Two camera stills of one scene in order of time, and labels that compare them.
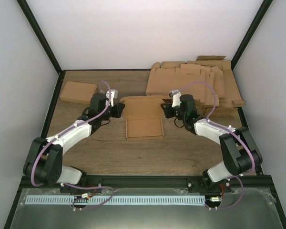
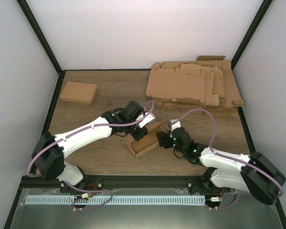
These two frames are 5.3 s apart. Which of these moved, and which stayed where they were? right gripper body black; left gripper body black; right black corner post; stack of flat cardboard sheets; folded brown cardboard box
Moved: left gripper body black; right gripper body black
Stayed: folded brown cardboard box; right black corner post; stack of flat cardboard sheets
